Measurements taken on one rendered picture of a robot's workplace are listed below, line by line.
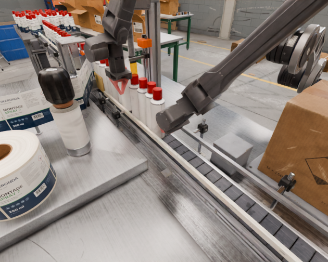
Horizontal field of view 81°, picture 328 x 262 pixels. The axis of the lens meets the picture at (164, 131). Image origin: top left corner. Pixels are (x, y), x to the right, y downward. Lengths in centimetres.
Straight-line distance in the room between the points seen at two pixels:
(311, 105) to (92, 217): 66
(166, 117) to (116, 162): 27
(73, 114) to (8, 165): 21
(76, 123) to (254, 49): 53
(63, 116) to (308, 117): 67
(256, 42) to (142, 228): 52
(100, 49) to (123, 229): 54
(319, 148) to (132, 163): 53
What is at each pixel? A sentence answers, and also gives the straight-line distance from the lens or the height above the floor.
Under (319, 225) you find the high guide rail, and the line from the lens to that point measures 56.
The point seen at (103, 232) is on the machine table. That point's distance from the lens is 61.
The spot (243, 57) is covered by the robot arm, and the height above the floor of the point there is 125.
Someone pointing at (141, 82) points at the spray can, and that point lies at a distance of 73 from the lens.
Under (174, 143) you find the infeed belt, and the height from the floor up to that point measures 88.
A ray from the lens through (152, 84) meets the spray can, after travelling 69.
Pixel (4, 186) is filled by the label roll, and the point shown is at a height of 100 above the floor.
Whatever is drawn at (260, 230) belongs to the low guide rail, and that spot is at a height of 91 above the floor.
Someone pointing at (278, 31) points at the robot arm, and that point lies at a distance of 43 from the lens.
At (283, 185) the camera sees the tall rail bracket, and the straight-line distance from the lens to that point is 59.
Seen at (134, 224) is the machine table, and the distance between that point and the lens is 61.
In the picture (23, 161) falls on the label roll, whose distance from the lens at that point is 58.
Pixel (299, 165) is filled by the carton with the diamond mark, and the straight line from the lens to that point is 68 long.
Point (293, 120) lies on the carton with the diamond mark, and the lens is 62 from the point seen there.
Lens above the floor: 137
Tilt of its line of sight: 38 degrees down
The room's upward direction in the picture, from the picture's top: straight up
